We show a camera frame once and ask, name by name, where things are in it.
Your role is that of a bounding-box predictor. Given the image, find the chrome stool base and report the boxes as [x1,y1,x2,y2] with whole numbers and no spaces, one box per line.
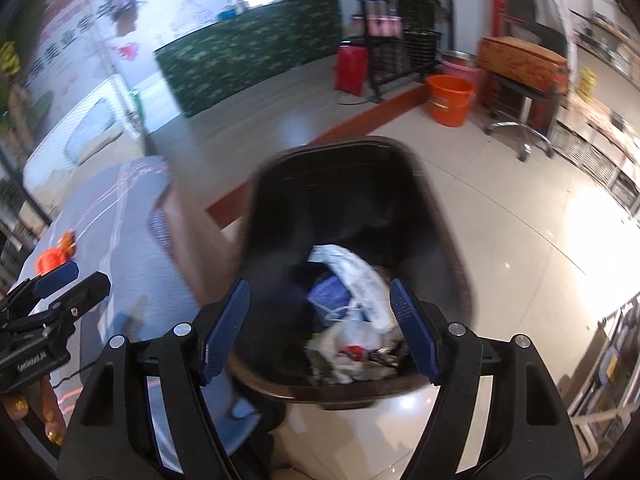
[484,119,556,162]

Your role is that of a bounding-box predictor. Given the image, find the white bed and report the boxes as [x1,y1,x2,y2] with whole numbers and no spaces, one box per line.
[22,74,151,211]

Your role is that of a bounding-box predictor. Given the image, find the black trash bin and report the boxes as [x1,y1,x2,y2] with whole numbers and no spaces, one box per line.
[232,135,476,408]

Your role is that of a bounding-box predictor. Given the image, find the clear plastic bag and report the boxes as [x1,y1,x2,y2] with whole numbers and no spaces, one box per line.
[305,310,388,386]

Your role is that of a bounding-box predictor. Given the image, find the red bag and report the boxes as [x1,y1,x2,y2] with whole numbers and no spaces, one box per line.
[335,45,371,97]

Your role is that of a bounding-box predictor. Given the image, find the white printed plastic bag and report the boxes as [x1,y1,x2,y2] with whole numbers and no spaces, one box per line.
[307,244,401,333]

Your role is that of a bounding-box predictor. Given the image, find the wall poster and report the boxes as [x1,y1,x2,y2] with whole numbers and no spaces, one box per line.
[30,0,241,91]

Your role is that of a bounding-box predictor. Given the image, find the black metal rack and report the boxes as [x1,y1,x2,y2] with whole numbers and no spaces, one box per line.
[357,0,453,99]

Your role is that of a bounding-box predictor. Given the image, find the goods shelf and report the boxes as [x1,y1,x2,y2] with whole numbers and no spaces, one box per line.
[550,7,640,211]

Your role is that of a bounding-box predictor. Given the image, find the blue packet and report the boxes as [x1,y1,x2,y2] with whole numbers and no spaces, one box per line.
[307,275,353,318]

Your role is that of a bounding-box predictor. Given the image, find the green patterned covered counter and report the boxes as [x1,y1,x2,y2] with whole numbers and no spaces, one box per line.
[155,0,343,118]

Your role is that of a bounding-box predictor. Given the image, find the blue-grey pillow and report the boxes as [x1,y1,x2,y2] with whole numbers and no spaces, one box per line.
[65,100,119,154]

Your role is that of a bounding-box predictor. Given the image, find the pink bucket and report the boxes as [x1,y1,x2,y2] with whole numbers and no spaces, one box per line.
[440,52,487,92]

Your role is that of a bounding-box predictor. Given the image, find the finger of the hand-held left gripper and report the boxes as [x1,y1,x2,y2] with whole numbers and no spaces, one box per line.
[5,260,81,308]
[30,271,112,333]

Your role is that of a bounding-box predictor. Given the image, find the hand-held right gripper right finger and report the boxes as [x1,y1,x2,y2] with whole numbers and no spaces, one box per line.
[390,277,586,480]

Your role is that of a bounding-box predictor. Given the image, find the orange peel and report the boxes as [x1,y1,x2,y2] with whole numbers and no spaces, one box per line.
[37,230,78,273]

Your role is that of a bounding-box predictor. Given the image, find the orange bucket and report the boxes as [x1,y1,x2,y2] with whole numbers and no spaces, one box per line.
[426,75,476,127]

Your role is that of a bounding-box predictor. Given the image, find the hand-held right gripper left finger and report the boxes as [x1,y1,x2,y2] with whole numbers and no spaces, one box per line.
[57,279,251,480]

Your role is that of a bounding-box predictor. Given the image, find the person's left hand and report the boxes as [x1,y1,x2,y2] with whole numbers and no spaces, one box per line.
[2,377,68,447]

